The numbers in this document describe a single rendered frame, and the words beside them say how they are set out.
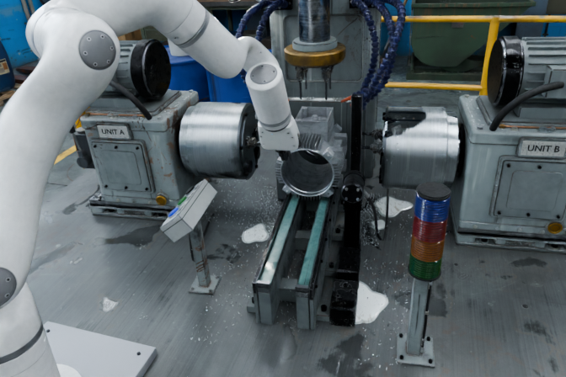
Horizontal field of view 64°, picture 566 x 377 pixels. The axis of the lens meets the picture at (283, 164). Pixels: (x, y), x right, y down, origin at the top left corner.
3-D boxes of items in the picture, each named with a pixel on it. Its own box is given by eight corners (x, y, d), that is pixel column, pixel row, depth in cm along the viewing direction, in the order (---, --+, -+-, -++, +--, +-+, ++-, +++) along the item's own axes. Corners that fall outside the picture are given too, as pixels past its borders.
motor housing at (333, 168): (291, 167, 155) (288, 115, 146) (347, 171, 150) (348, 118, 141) (276, 199, 138) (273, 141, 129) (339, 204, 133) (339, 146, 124)
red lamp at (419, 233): (411, 223, 89) (413, 204, 87) (443, 225, 88) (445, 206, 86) (413, 241, 84) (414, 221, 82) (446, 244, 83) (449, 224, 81)
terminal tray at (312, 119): (301, 127, 147) (301, 106, 143) (334, 128, 144) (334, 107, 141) (293, 142, 136) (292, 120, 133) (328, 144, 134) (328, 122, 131)
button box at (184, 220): (200, 204, 121) (186, 190, 120) (218, 192, 118) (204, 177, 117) (173, 243, 107) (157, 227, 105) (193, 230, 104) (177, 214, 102)
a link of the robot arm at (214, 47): (171, 1, 95) (258, 77, 117) (171, 53, 86) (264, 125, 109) (203, -24, 92) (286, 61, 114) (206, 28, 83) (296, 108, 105)
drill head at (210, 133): (178, 154, 170) (167, 90, 159) (273, 158, 163) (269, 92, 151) (147, 188, 149) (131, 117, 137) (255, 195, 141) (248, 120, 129)
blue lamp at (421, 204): (413, 204, 87) (415, 183, 85) (445, 206, 86) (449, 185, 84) (414, 221, 82) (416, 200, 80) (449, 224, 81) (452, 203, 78)
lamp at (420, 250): (409, 241, 91) (411, 223, 89) (440, 244, 90) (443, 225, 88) (410, 261, 86) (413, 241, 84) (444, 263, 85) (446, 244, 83)
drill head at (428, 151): (357, 162, 156) (359, 93, 145) (484, 169, 148) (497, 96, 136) (351, 201, 135) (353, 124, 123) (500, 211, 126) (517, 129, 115)
